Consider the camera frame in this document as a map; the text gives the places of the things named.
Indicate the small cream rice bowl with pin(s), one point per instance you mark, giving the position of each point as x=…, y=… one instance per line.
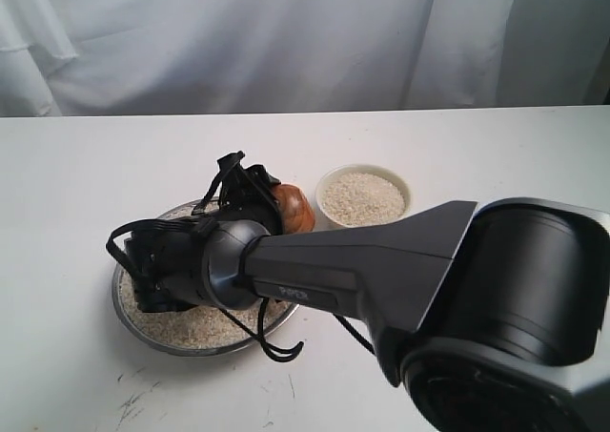
x=360, y=195

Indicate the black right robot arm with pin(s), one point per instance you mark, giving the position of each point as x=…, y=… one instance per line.
x=494, y=318

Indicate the large metal rice plate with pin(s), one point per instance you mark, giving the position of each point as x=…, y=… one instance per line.
x=199, y=332

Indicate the white backdrop curtain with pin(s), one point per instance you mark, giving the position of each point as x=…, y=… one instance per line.
x=122, y=57

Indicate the brown wooden cup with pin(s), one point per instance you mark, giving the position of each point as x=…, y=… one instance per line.
x=296, y=212

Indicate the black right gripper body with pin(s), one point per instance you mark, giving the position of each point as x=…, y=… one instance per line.
x=247, y=193

